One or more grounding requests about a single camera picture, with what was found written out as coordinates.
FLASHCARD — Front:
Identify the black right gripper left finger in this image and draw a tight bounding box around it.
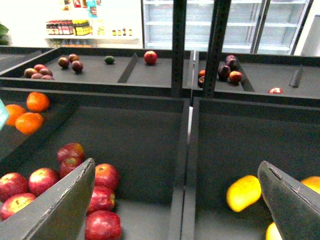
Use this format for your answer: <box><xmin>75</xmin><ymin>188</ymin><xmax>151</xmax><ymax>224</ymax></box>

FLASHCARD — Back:
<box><xmin>0</xmin><ymin>158</ymin><xmax>96</xmax><ymax>240</ymax></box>

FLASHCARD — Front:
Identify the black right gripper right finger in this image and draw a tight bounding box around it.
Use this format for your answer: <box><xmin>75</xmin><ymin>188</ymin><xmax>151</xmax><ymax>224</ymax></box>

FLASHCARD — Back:
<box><xmin>257</xmin><ymin>161</ymin><xmax>320</xmax><ymax>240</ymax></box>

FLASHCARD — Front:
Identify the yellow mango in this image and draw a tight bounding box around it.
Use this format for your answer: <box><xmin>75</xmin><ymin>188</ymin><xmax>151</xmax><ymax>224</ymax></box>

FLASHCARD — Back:
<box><xmin>226</xmin><ymin>175</ymin><xmax>262</xmax><ymax>213</ymax></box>
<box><xmin>265</xmin><ymin>222</ymin><xmax>282</xmax><ymax>240</ymax></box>

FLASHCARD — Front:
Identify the light blue plastic basket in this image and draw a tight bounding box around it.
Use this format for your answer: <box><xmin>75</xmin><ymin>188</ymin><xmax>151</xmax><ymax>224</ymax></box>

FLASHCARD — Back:
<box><xmin>0</xmin><ymin>99</ymin><xmax>9</xmax><ymax>130</ymax></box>

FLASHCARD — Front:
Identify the yellow mango right edge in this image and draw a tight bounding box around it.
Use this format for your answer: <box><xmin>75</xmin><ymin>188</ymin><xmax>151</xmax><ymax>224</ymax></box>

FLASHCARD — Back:
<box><xmin>301</xmin><ymin>176</ymin><xmax>320</xmax><ymax>194</ymax></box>

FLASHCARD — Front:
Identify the yellow mango bottom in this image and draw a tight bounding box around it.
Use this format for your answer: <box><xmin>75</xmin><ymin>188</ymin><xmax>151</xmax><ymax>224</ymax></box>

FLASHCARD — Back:
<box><xmin>265</xmin><ymin>222</ymin><xmax>282</xmax><ymax>240</ymax></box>

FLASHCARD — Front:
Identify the small green avocado far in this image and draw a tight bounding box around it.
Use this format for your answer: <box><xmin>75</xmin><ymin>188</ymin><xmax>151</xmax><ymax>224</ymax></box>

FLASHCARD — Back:
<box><xmin>104</xmin><ymin>55</ymin><xmax>115</xmax><ymax>65</ymax></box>

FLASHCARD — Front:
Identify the red apple left centre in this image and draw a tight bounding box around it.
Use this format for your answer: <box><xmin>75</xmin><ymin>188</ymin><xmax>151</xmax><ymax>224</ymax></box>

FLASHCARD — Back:
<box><xmin>28</xmin><ymin>168</ymin><xmax>60</xmax><ymax>197</ymax></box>

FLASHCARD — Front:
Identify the red apple front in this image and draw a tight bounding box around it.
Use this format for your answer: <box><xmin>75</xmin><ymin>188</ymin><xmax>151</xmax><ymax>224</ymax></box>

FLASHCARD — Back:
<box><xmin>84</xmin><ymin>210</ymin><xmax>122</xmax><ymax>240</ymax></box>

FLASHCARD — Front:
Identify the red apple middle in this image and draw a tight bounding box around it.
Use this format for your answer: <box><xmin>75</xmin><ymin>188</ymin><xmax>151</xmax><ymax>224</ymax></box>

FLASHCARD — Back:
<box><xmin>86</xmin><ymin>186</ymin><xmax>116</xmax><ymax>215</ymax></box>

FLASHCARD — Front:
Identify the red apple lower left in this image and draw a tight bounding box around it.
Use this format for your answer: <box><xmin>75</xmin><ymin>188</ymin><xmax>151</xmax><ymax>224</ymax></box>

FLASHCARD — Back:
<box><xmin>0</xmin><ymin>192</ymin><xmax>37</xmax><ymax>221</ymax></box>

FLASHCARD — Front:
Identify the red apple far left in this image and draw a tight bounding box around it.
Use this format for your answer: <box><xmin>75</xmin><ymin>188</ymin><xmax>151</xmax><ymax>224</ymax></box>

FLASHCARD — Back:
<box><xmin>0</xmin><ymin>172</ymin><xmax>29</xmax><ymax>203</ymax></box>

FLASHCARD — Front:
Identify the red apple back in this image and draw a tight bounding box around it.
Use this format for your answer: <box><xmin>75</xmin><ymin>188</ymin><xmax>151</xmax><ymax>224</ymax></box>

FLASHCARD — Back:
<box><xmin>56</xmin><ymin>142</ymin><xmax>85</xmax><ymax>163</ymax></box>

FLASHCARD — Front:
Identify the orange fruit front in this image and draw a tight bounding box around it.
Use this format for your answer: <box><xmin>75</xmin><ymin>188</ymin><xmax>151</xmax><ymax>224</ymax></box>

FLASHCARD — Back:
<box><xmin>15</xmin><ymin>112</ymin><xmax>44</xmax><ymax>135</ymax></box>

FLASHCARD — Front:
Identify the orange fruit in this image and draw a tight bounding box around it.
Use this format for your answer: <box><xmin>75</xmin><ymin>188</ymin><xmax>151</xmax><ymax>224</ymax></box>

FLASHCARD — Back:
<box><xmin>26</xmin><ymin>92</ymin><xmax>50</xmax><ymax>113</ymax></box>
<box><xmin>15</xmin><ymin>112</ymin><xmax>44</xmax><ymax>135</ymax></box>
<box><xmin>5</xmin><ymin>104</ymin><xmax>27</xmax><ymax>127</ymax></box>

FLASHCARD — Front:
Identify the orange fruit left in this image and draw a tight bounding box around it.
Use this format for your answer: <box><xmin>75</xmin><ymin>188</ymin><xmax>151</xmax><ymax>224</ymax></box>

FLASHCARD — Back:
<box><xmin>5</xmin><ymin>104</ymin><xmax>27</xmax><ymax>127</ymax></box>

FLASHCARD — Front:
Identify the orange fruit top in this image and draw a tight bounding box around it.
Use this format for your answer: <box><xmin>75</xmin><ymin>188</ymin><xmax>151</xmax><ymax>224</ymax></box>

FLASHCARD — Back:
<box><xmin>26</xmin><ymin>92</ymin><xmax>50</xmax><ymax>113</ymax></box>

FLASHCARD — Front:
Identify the black fruit display tray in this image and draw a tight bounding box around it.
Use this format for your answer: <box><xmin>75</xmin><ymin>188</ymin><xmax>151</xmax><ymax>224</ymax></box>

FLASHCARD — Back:
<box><xmin>0</xmin><ymin>90</ymin><xmax>189</xmax><ymax>240</ymax></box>

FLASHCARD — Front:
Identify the red apple on upper tray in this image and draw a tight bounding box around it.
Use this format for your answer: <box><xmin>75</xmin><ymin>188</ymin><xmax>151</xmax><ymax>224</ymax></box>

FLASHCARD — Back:
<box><xmin>143</xmin><ymin>50</ymin><xmax>158</xmax><ymax>66</ymax></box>

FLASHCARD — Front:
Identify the glass door refrigerator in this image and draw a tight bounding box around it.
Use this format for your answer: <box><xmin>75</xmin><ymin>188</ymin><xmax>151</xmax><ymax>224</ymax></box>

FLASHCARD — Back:
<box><xmin>140</xmin><ymin>0</ymin><xmax>315</xmax><ymax>56</ymax></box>

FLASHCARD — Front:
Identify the shelf of sauce bottles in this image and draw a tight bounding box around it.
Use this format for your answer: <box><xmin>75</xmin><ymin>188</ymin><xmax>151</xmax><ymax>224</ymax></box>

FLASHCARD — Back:
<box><xmin>45</xmin><ymin>19</ymin><xmax>133</xmax><ymax>37</ymax></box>

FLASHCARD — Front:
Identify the black vertical post left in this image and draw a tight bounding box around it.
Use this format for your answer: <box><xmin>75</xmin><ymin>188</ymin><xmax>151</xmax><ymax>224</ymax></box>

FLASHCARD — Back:
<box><xmin>171</xmin><ymin>0</ymin><xmax>187</xmax><ymax>98</ymax></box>

